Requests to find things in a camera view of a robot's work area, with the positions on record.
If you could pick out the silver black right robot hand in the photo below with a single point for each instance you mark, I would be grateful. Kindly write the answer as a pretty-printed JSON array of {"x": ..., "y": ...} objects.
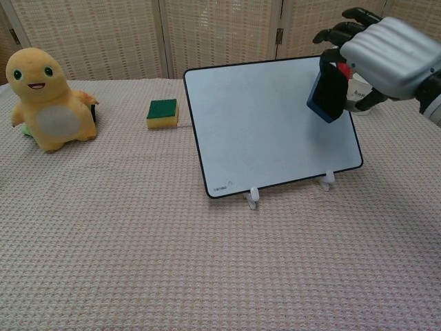
[{"x": 389, "y": 51}]

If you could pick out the dark blue rectangular box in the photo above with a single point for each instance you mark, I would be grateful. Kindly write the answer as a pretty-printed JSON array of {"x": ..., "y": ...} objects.
[{"x": 329, "y": 94}]

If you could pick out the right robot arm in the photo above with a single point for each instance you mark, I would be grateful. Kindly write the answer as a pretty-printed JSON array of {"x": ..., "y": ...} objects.
[{"x": 432, "y": 103}]

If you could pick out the small white whiteboard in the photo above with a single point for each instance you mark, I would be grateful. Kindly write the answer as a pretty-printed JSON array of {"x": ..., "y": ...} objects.
[{"x": 262, "y": 127}]

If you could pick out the white plastic board stand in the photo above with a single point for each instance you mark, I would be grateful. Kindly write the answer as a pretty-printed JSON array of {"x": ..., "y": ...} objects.
[{"x": 254, "y": 196}]

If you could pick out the white paper cup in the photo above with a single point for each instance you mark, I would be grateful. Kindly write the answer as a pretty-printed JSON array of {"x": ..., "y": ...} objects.
[{"x": 360, "y": 90}]

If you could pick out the red paper cup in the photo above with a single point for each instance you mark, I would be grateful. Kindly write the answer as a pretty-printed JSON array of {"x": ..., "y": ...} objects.
[{"x": 344, "y": 70}]

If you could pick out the woven folding screen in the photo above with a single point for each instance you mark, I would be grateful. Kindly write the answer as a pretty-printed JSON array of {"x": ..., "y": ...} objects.
[{"x": 217, "y": 34}]

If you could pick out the green yellow sponge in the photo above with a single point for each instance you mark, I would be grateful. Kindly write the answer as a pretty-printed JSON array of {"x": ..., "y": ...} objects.
[{"x": 162, "y": 113}]

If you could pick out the beige waffle tablecloth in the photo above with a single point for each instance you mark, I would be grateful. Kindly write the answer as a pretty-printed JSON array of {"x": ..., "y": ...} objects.
[{"x": 138, "y": 248}]

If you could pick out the yellow dinosaur plush toy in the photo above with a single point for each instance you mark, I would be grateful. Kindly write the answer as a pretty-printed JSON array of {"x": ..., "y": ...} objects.
[{"x": 51, "y": 110}]

